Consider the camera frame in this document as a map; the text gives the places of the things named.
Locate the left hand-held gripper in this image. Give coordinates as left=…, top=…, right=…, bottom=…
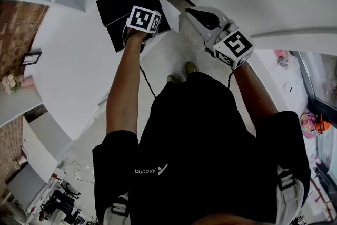
left=125, top=5, right=162, bottom=35

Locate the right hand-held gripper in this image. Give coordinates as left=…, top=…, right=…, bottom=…
left=185, top=6, right=256, bottom=70

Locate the black box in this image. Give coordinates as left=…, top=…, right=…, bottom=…
left=95, top=0, right=171, bottom=54

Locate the person's left forearm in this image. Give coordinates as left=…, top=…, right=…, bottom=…
left=105, top=30, right=150, bottom=141

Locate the person's right forearm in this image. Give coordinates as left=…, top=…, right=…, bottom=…
left=232, top=60, right=279, bottom=138

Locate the person's right shoe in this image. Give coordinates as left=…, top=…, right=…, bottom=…
left=184, top=61, right=199, bottom=75

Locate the person's shoe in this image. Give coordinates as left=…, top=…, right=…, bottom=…
left=166, top=74, right=183, bottom=84
left=184, top=61, right=199, bottom=75

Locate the person's left shoe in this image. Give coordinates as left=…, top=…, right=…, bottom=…
left=166, top=74, right=183, bottom=84

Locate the clear round container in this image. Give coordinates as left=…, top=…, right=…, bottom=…
left=278, top=56, right=293, bottom=70

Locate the person's black T-shirt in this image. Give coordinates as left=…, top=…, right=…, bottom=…
left=92, top=72, right=312, bottom=225

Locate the window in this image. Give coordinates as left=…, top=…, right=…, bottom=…
left=296, top=50, right=337, bottom=115

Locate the pink vase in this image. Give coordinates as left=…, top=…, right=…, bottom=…
left=21, top=75, right=35, bottom=88

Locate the pale flower bunch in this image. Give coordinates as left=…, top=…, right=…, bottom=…
left=1, top=69, right=22, bottom=95

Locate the pink bag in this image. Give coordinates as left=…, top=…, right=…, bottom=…
left=299, top=112, right=321, bottom=140

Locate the orange object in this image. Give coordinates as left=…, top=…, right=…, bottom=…
left=314, top=114, right=331, bottom=132

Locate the white low cabinet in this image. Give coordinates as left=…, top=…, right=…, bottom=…
left=6, top=112, right=74, bottom=209

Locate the black office chair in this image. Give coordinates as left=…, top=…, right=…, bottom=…
left=38, top=182, right=82, bottom=222

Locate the black cable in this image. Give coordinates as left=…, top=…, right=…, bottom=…
left=226, top=71, right=235, bottom=88
left=138, top=63, right=157, bottom=100

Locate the black picture frame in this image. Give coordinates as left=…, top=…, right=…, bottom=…
left=20, top=51, right=43, bottom=67

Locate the white floor cable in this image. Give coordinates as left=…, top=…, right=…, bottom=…
left=65, top=160, right=95, bottom=184

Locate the grey shoulder strap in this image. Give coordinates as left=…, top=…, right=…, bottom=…
left=275, top=165, right=305, bottom=225
left=103, top=191, right=132, bottom=225

